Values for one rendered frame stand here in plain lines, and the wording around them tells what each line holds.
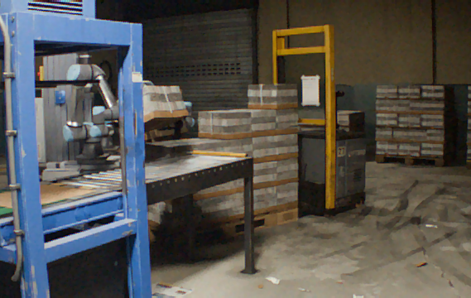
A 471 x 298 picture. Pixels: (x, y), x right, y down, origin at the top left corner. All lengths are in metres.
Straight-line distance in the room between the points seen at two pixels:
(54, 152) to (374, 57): 7.83
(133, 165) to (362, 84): 8.79
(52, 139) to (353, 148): 2.99
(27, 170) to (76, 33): 0.56
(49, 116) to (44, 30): 2.09
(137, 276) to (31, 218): 0.70
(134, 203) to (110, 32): 0.74
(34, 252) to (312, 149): 3.97
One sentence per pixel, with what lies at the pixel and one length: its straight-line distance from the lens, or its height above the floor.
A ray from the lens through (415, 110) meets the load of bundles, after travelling 8.94.
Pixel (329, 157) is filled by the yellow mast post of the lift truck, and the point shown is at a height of 0.59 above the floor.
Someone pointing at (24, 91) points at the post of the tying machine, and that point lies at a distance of 1.95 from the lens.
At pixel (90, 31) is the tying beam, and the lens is 2.18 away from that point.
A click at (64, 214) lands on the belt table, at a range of 2.31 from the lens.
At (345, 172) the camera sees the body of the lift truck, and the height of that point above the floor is 0.41.
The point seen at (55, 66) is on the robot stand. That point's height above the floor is 1.45.
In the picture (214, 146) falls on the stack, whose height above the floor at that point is 0.79.
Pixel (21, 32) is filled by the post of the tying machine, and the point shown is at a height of 1.48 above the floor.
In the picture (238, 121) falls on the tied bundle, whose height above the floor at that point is 0.98.
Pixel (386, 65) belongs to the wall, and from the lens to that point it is 10.74.
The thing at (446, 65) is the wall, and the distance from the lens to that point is 10.50.
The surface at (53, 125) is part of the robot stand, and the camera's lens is 4.05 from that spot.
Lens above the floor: 1.26
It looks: 7 degrees down
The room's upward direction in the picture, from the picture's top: 1 degrees counter-clockwise
